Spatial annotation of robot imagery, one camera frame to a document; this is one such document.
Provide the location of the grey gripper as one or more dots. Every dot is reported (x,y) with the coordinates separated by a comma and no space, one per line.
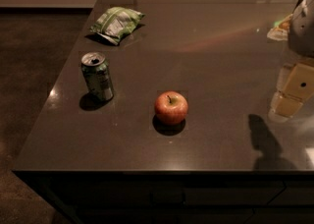
(302,29)

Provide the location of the red apple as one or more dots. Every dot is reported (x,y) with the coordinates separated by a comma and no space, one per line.
(170,108)

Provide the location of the green jalapeno chip bag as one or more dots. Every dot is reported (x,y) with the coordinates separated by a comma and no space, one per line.
(116,23)

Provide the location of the yellow snack packet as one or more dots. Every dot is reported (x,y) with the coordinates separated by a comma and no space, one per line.
(279,32)

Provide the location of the dark counter cabinet drawers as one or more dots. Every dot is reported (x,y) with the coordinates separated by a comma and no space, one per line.
(176,198)

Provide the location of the green soda can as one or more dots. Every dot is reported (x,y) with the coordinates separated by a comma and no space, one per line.
(95,70)

